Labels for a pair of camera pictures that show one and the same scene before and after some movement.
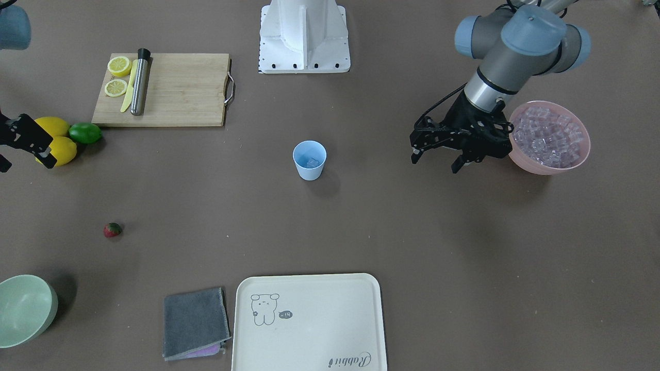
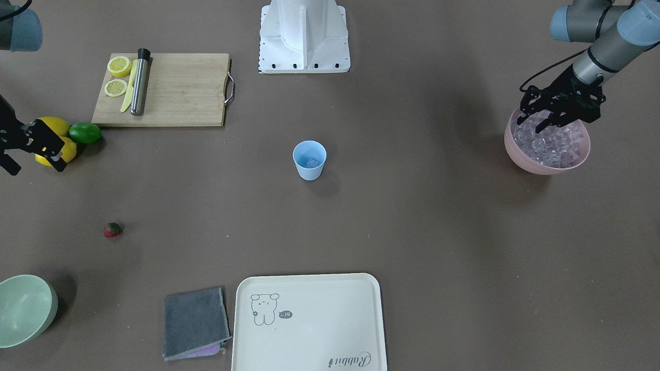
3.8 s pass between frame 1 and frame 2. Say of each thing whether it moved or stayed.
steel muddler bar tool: stayed
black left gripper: moved
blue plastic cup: stayed
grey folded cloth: stayed
